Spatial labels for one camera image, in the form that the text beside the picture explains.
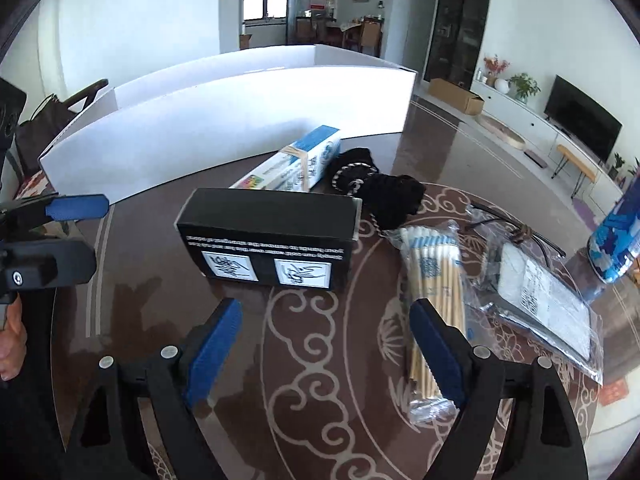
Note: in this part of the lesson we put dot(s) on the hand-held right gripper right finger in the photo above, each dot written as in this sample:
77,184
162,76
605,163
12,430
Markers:
440,355

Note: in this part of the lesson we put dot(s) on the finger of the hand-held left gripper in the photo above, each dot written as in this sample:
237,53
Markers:
75,206
55,262

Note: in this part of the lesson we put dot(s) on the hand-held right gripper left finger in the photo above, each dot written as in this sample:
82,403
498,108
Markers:
212,345

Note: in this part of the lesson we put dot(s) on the pack of wooden chopsticks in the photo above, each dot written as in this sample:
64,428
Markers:
430,270

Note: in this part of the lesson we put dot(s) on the black cardboard box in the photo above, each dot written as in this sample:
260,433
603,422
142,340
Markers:
265,220

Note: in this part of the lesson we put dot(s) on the white foam board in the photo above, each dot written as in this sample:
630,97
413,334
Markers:
200,110

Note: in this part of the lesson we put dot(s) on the dark patterned desktop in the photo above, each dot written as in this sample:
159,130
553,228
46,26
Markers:
320,360

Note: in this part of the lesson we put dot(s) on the person's left hand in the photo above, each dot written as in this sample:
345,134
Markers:
10,355

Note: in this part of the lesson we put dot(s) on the clear bag with dark item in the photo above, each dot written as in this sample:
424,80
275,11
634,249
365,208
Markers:
550,300

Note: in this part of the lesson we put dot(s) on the red sticker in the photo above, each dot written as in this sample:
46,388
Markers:
615,392

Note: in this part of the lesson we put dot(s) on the white and blue medicine box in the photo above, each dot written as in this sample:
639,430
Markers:
300,155

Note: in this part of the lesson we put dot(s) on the blue camouflage bottle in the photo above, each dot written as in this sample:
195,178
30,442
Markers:
615,240

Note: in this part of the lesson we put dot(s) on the round beige floor cushion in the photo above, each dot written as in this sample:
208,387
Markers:
502,132

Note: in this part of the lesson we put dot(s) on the wooden bench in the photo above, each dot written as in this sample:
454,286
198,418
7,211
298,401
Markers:
575,160

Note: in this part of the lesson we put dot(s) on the white television cabinet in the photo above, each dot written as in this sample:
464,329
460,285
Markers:
530,120

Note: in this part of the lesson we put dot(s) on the small green potted plant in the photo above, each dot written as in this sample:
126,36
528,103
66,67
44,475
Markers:
616,165

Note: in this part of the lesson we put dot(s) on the brown cardboard box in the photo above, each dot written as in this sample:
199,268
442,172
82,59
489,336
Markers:
455,95

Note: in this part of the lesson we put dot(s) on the white round vase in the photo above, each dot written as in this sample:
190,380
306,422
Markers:
502,86

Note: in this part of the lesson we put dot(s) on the black flat television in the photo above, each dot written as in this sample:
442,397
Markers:
582,115

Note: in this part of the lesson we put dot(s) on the red flower plant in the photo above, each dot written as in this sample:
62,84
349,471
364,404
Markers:
495,65

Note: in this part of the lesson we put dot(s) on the wooden dining chair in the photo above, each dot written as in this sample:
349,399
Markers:
371,40

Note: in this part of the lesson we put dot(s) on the dark glass display cabinet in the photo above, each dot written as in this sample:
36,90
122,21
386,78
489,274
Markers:
457,20

